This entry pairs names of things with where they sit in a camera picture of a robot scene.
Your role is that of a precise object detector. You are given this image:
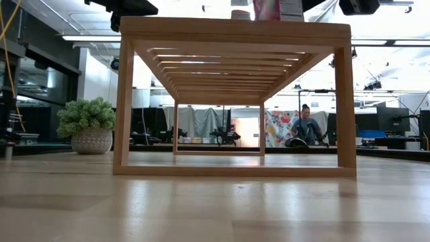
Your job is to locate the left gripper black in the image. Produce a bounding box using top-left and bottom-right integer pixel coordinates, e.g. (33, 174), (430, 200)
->
(83, 0), (159, 34)

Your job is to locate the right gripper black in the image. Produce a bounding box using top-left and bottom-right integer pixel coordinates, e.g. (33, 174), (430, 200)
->
(301, 0), (340, 13)

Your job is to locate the red cereal box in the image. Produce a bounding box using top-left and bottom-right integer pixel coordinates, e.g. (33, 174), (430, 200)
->
(253, 0), (282, 22)

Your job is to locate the round green potted plant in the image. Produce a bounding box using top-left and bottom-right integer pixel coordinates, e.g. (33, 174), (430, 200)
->
(56, 97), (117, 155)

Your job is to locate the person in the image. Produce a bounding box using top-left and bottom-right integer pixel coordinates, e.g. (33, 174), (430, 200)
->
(290, 104), (325, 146)

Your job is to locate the colourful floral cloth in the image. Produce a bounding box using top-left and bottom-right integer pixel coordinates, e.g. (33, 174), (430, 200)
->
(265, 110), (300, 148)

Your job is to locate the grey cover cloth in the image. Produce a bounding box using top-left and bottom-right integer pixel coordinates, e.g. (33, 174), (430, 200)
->
(163, 106), (229, 138)

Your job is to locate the dark computer monitor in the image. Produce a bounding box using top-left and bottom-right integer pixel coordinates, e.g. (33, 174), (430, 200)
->
(376, 106), (411, 132)

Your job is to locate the blue plastic bin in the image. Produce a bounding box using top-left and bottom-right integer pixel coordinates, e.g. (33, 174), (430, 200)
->
(357, 130), (386, 139)

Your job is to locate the small black robot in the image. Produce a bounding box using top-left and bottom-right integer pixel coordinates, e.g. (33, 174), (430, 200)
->
(210, 126), (242, 146)

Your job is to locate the yellow cable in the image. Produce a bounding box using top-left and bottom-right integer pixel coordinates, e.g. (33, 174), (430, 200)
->
(0, 0), (27, 133)

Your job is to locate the black table frame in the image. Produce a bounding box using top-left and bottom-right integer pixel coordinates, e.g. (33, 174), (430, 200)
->
(0, 143), (430, 162)

